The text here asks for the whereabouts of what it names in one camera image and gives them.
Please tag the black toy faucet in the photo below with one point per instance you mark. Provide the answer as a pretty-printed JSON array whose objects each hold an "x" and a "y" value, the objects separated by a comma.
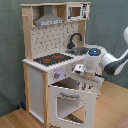
[{"x": 73, "y": 40}]

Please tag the white cabinet door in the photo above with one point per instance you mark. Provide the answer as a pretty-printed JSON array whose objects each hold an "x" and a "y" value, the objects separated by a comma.
[{"x": 89, "y": 88}]

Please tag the toy microwave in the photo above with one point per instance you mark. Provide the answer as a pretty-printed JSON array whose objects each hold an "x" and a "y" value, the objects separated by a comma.
[{"x": 78, "y": 11}]

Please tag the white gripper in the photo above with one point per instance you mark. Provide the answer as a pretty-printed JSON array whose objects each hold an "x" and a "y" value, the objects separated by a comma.
[{"x": 88, "y": 78}]

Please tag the black toy stovetop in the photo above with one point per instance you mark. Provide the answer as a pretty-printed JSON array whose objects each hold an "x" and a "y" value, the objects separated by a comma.
[{"x": 52, "y": 59}]

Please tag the white oven door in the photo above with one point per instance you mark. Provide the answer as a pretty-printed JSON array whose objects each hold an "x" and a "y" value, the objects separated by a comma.
[{"x": 64, "y": 101}]

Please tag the stove knob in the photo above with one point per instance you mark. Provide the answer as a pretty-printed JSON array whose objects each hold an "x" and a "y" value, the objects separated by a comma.
[{"x": 56, "y": 75}]

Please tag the grey range hood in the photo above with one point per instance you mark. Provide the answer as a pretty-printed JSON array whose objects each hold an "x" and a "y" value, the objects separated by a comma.
[{"x": 48, "y": 18}]

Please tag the grey toy sink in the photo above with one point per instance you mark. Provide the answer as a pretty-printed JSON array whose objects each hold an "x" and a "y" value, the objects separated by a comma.
[{"x": 77, "y": 51}]

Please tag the wooden toy kitchen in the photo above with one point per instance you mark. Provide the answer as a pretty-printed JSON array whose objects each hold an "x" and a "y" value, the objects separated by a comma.
[{"x": 43, "y": 41}]

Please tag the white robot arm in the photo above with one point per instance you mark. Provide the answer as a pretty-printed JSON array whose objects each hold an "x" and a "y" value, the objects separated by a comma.
[{"x": 98, "y": 56}]

